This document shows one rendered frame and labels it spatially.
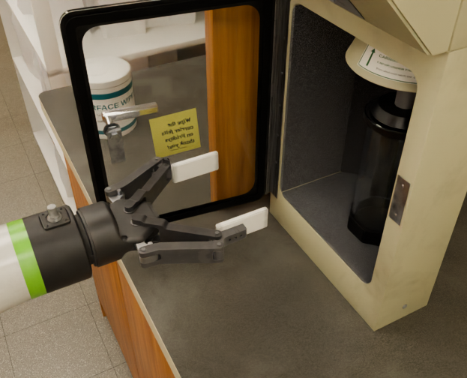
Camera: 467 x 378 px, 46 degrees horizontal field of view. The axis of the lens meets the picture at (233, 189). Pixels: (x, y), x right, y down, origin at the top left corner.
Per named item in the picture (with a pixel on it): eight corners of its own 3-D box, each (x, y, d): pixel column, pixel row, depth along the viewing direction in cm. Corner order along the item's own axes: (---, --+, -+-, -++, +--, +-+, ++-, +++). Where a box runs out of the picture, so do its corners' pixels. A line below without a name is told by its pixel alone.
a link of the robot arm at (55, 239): (36, 262, 70) (53, 313, 64) (13, 192, 62) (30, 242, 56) (82, 246, 72) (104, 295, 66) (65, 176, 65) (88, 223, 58)
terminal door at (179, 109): (265, 198, 103) (276, -17, 78) (103, 238, 95) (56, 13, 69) (264, 196, 104) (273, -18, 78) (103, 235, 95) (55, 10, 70)
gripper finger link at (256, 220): (215, 223, 65) (217, 227, 65) (265, 205, 68) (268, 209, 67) (215, 241, 67) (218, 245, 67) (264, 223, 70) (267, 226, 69)
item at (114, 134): (126, 162, 84) (121, 131, 81) (112, 165, 84) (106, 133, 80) (124, 155, 86) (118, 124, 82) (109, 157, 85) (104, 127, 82)
